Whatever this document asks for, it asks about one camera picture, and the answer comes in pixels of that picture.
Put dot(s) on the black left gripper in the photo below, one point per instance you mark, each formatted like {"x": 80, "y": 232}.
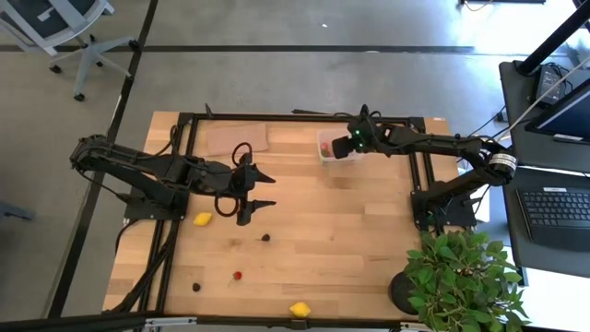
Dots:
{"x": 230, "y": 181}

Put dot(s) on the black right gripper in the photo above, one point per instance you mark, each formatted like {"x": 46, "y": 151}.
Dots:
{"x": 371, "y": 136}

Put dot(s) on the clear plastic tupperware container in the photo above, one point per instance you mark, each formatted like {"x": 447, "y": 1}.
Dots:
{"x": 324, "y": 137}

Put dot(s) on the dark blackberry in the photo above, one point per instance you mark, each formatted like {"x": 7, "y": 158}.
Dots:
{"x": 266, "y": 238}
{"x": 196, "y": 287}

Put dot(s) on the red strawberry with green leaves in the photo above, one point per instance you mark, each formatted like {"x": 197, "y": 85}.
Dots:
{"x": 325, "y": 148}
{"x": 237, "y": 276}

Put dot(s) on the yellow lemon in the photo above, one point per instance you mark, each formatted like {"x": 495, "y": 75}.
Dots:
{"x": 203, "y": 219}
{"x": 299, "y": 310}

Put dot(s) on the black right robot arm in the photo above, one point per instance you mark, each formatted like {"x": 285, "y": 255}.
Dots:
{"x": 442, "y": 144}

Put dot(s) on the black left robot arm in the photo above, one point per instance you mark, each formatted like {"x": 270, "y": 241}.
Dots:
{"x": 138, "y": 161}

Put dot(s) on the black plant pot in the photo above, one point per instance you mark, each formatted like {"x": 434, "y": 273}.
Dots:
{"x": 400, "y": 292}

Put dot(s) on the black desk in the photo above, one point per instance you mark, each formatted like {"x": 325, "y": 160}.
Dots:
{"x": 516, "y": 240}
{"x": 530, "y": 152}

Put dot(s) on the green leafy plant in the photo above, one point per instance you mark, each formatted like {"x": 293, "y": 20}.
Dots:
{"x": 461, "y": 281}

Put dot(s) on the black power adapter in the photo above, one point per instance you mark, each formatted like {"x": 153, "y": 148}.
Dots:
{"x": 548, "y": 83}

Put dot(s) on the black computer monitor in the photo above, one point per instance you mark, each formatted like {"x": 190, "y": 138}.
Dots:
{"x": 564, "y": 115}

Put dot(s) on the black keyboard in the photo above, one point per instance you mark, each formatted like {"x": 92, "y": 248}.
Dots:
{"x": 553, "y": 214}

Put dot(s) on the black metal pole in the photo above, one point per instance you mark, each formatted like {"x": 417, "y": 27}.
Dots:
{"x": 553, "y": 39}

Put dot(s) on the white mesh office chair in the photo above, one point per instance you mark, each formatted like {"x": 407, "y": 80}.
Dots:
{"x": 55, "y": 27}

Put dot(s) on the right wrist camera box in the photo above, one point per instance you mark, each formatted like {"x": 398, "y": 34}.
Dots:
{"x": 342, "y": 147}

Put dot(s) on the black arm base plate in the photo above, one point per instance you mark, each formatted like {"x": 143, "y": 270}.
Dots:
{"x": 456, "y": 216}
{"x": 156, "y": 212}

